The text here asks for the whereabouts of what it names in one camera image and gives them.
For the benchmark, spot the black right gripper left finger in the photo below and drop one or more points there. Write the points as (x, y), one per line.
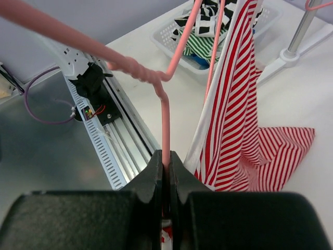
(145, 217)

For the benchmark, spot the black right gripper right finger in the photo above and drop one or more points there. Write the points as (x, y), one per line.
(188, 198)

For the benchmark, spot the red white striped tank top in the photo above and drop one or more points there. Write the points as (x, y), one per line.
(244, 165)

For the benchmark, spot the royal blue tank top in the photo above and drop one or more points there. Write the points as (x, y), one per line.
(203, 64)

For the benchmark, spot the green white striped tank top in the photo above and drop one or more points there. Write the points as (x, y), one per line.
(203, 46)

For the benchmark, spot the black white striped tank top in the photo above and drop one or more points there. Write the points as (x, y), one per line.
(206, 20)

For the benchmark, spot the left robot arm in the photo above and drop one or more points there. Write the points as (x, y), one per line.
(71, 61)

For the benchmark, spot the white metal clothes rack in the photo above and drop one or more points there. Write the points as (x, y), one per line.
(298, 46)

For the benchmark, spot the white plastic perforated basket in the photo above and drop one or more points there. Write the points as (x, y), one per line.
(268, 15)

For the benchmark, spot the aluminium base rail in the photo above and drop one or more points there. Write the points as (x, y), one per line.
(129, 139)

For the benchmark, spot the white slotted cable duct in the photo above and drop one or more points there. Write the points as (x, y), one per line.
(101, 142)

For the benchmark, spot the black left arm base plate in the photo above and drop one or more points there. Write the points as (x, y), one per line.
(90, 85)

